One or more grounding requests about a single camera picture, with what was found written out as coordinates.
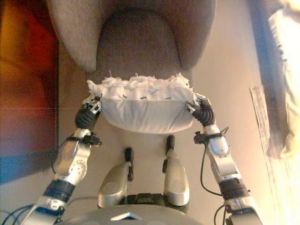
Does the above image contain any white fringed bed blanket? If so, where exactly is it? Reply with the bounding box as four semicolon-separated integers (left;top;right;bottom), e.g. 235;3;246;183
268;0;300;160

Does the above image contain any grey upholstered tub armchair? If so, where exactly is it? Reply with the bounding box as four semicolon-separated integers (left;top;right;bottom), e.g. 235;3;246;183
48;0;218;100

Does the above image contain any blue floor cable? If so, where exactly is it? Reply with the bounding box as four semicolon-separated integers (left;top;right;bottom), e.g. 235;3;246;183
6;203;36;225

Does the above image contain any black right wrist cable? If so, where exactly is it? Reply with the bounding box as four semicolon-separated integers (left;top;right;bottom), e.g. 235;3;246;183
200;126;230;225

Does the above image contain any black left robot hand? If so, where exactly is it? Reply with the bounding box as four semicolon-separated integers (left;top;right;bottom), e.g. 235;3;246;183
75;95;103;130

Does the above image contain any white fringed square cushion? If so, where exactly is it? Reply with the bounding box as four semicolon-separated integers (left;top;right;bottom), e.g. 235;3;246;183
86;72;196;135

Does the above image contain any silver left robot leg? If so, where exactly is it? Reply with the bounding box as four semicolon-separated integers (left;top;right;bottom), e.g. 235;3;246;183
97;147;135;210

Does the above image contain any silver right robot leg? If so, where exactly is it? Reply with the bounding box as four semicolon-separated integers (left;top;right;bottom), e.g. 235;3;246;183
161;135;190;207

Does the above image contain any glossy brown wooden wardrobe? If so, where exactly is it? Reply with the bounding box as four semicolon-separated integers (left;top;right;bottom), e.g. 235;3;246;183
0;0;60;186

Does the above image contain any pale bedside rug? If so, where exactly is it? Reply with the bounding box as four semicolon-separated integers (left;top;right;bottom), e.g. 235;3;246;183
249;85;283;225

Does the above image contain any grey upholstered bed frame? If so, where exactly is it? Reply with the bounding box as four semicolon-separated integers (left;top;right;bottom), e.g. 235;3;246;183
248;0;290;158

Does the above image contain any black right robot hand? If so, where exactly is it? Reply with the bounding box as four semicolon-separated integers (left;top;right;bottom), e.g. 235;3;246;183
186;93;217;128

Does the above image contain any grey robot torso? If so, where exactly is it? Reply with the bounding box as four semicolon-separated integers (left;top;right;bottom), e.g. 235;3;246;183
58;193;189;225

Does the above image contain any silver robot leg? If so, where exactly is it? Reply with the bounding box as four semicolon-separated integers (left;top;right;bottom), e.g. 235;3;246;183
161;135;190;207
97;147;135;210

